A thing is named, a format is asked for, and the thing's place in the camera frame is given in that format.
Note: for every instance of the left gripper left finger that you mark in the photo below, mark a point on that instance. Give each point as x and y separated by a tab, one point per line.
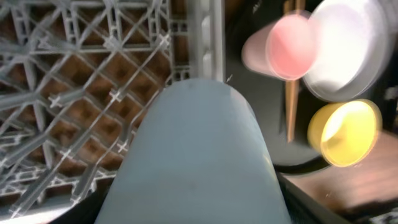
85	212

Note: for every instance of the grey round plate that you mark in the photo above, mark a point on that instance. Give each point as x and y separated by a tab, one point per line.
354	44

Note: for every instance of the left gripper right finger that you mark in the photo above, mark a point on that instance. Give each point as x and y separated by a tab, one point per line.
303	209

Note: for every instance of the pink plastic cup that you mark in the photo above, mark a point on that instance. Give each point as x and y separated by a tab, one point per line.
285	49

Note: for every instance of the right wooden chopstick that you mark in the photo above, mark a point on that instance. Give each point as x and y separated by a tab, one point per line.
298	5

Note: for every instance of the grey plastic dishwasher rack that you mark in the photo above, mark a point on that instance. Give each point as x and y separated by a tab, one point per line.
77	79

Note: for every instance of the blue plastic cup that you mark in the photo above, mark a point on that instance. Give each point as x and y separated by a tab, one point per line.
198	157

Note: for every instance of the yellow bowl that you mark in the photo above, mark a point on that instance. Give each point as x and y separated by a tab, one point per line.
345	133

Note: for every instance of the round black serving tray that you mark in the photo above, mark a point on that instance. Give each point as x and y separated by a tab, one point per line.
266	94

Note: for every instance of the wooden chopstick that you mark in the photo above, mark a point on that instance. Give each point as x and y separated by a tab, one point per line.
290	108
298	5

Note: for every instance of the left wooden chopstick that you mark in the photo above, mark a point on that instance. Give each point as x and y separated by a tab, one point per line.
290	108

